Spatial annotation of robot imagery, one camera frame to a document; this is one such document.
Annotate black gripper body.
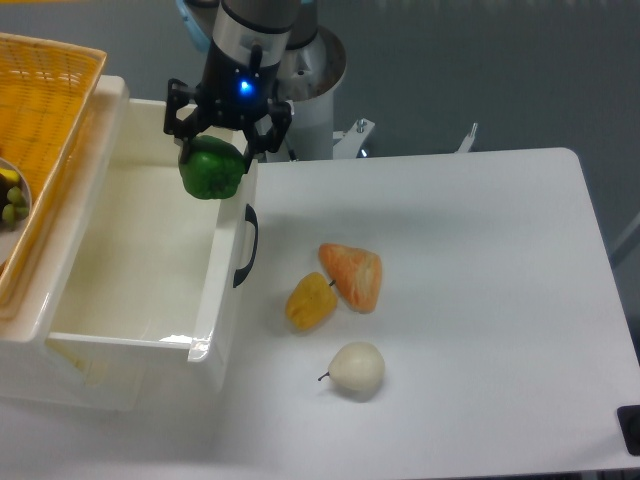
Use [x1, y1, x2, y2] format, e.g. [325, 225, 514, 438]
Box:
[197, 42, 279, 130]

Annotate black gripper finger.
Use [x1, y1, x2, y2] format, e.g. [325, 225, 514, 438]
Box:
[163, 78, 210, 162]
[242, 99, 293, 173]

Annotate green bell pepper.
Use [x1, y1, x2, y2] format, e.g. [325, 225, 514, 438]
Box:
[179, 135, 246, 200]

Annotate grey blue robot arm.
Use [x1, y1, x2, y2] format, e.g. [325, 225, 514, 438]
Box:
[163, 1, 312, 167]

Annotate white upper drawer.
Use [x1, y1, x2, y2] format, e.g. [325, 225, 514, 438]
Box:
[50, 99, 257, 390]

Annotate yellow bell pepper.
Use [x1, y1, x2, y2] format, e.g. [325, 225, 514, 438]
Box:
[285, 272, 338, 331]

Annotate white drawer cabinet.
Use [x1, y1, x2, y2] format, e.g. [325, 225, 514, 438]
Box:
[0, 75, 151, 412]

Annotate yellow woven basket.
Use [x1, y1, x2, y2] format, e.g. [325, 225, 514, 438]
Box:
[1, 33, 107, 307]

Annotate orange bread piece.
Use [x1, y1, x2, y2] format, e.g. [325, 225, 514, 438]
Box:
[318, 243, 383, 313]

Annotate yellow fruit on plate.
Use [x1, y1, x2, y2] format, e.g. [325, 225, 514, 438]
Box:
[0, 168, 21, 188]

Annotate green grapes bunch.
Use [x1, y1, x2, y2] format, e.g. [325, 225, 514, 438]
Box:
[1, 186, 30, 225]

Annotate white pear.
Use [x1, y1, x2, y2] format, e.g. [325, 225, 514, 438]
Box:
[317, 341, 386, 403]

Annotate black object at table edge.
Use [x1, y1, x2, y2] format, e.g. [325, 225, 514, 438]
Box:
[616, 405, 640, 456]

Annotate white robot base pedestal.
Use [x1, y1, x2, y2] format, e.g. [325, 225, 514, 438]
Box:
[263, 26, 375, 162]

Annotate black drawer handle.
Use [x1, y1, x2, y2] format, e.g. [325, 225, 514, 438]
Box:
[233, 203, 260, 288]

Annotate white bracket behind table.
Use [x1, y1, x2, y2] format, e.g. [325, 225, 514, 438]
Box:
[456, 122, 479, 154]

